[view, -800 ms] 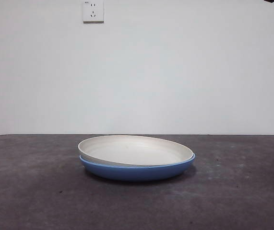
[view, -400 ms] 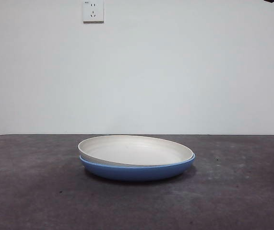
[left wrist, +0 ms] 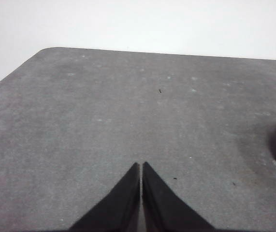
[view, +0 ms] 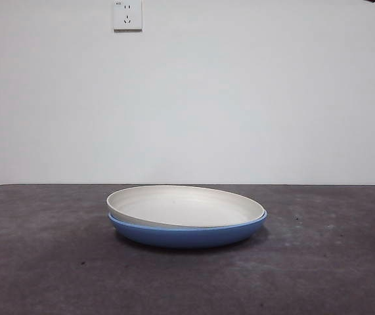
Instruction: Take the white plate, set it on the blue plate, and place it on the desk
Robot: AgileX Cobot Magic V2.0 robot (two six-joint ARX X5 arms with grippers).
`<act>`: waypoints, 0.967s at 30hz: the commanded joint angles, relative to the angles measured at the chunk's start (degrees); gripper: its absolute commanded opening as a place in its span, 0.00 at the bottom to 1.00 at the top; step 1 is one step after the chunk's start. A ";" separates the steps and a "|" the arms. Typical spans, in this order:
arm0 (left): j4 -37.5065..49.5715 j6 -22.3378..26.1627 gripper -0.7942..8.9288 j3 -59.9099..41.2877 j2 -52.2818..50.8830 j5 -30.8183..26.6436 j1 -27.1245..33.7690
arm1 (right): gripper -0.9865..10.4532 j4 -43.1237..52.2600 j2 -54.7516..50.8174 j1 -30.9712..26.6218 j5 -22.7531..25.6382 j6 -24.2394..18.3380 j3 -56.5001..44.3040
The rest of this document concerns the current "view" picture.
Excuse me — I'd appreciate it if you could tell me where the white round plate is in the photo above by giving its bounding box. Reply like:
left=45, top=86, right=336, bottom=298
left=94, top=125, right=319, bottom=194
left=106, top=184, right=266, bottom=228

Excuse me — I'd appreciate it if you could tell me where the blue round plate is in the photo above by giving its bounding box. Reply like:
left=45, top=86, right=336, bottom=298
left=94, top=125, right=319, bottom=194
left=108, top=211, right=269, bottom=249

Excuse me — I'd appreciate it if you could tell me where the white wall socket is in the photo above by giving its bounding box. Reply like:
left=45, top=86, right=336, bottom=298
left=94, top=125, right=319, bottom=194
left=113, top=0, right=143, bottom=33

